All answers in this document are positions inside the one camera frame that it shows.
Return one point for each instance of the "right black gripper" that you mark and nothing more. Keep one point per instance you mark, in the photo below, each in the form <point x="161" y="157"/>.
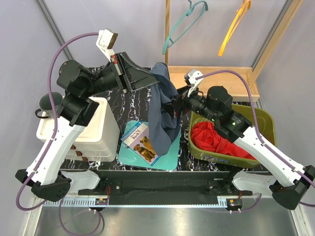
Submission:
<point x="182" y="99"/>

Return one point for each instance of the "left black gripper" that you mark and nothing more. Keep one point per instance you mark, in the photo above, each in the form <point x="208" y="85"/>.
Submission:
<point x="137" y="77"/>

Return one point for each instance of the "navy blue tank top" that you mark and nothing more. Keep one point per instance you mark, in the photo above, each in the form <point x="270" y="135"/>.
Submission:
<point x="163" y="129"/>

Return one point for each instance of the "red tank top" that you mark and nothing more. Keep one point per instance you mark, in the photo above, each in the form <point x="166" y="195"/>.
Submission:
<point x="206" y="138"/>

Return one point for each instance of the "orange hanger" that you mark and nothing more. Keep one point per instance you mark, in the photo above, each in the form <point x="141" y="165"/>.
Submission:
<point x="237" y="19"/>

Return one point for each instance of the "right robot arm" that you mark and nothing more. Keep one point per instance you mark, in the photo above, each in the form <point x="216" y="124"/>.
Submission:
<point x="288" y="181"/>

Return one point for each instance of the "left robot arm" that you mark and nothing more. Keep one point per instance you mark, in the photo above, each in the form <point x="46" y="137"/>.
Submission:
<point x="72" y="116"/>

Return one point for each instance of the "dog picture book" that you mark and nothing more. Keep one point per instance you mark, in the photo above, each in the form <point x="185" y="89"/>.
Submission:
<point x="136" y="139"/>

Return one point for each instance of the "wooden clothes rack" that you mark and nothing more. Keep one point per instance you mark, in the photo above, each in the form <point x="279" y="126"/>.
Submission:
<point x="195" y="30"/>

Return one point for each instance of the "white plastic storage box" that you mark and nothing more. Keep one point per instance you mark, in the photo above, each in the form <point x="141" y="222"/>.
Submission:
<point x="99" y="140"/>

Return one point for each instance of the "teal cutting mat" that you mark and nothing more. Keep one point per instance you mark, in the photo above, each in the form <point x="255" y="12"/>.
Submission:
<point x="169" y="155"/>

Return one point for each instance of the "olive green plastic basket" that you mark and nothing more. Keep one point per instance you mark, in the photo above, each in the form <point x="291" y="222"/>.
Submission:
<point x="226" y="162"/>

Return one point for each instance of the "dark green metal mug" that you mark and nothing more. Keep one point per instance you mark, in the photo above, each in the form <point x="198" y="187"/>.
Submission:
<point x="46" y="106"/>

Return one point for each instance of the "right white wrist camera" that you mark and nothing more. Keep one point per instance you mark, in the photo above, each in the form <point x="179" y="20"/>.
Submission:
<point x="192" y="81"/>

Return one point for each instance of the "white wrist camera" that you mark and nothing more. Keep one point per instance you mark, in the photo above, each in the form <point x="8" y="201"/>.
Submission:
<point x="105" y="42"/>
<point x="192" y="81"/>

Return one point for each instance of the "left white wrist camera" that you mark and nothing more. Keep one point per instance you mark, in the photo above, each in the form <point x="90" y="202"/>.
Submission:
<point x="105" y="42"/>

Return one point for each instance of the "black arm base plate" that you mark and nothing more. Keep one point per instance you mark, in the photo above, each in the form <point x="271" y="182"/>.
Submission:
<point x="158" y="188"/>

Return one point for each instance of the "aluminium rail frame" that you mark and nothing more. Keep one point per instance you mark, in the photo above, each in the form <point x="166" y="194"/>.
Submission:
<point x="93" y="215"/>

